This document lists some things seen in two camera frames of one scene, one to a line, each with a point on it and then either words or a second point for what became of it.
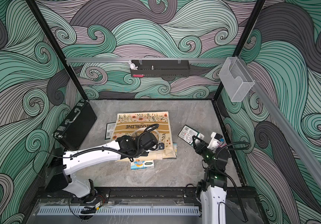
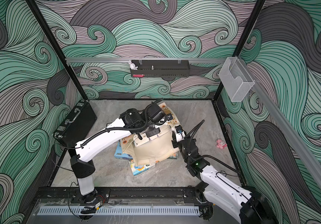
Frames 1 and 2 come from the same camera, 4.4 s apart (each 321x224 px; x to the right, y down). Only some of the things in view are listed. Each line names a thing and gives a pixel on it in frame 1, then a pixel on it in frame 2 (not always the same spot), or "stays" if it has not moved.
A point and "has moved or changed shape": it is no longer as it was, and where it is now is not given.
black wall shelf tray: [161, 68] stays
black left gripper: [145, 153] -> [155, 132]
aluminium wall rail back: [146, 59] stays
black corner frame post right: [247, 33] stays
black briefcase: [74, 129] stays
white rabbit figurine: [132, 66] stays
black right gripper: [200, 148] -> [175, 143]
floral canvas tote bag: [129, 124] has moved or changed shape
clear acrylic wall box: [236, 80] stays
